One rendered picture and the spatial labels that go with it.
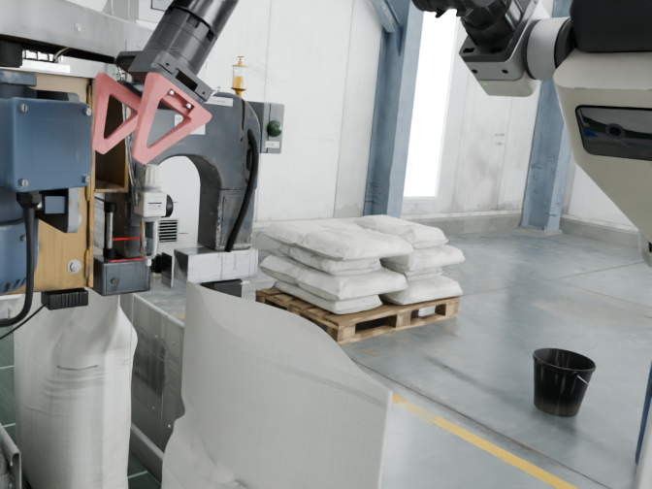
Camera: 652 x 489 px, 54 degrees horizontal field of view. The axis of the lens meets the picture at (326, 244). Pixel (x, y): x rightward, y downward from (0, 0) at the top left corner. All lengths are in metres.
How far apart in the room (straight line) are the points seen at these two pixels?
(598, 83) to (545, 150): 8.62
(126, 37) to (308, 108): 5.49
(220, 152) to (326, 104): 5.46
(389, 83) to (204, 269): 5.98
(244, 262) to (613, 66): 0.67
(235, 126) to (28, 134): 0.49
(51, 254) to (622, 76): 0.83
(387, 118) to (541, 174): 3.27
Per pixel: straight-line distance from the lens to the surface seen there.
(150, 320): 1.91
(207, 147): 1.08
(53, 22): 0.80
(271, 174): 6.17
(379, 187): 7.00
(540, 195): 9.55
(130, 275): 1.05
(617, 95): 0.91
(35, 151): 0.70
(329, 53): 6.55
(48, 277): 1.02
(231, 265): 1.15
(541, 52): 1.01
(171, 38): 0.66
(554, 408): 3.35
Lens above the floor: 1.31
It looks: 11 degrees down
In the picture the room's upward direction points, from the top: 5 degrees clockwise
